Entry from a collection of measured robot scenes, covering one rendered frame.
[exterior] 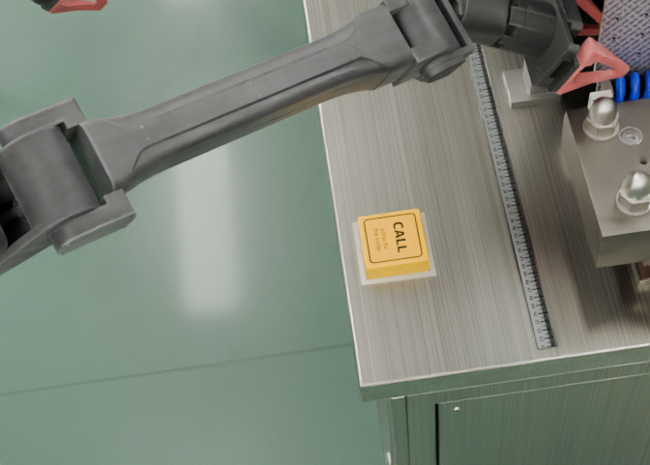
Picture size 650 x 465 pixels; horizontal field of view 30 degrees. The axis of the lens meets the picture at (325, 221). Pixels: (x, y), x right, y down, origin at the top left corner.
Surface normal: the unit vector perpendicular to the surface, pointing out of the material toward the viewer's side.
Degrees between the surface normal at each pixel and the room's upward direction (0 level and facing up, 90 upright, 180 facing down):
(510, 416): 90
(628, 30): 90
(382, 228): 0
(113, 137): 28
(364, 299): 0
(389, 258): 0
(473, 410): 90
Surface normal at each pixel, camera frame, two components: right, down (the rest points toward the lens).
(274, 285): -0.08, -0.54
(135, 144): 0.34, -0.30
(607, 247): 0.11, 0.83
